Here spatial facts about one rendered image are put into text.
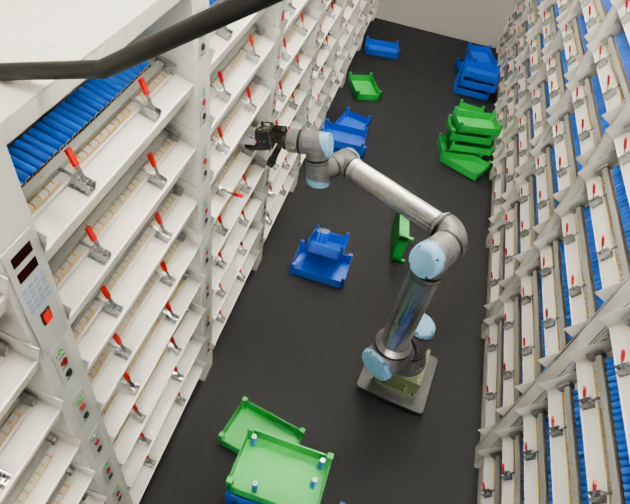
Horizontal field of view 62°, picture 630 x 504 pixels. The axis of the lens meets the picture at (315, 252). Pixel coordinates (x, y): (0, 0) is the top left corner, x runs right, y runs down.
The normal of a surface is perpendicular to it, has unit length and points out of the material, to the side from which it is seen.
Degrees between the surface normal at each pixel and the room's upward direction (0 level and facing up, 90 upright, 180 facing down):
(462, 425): 0
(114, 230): 18
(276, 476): 0
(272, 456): 0
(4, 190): 90
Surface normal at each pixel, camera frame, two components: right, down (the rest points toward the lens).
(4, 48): 0.14, -0.67
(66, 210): 0.43, -0.55
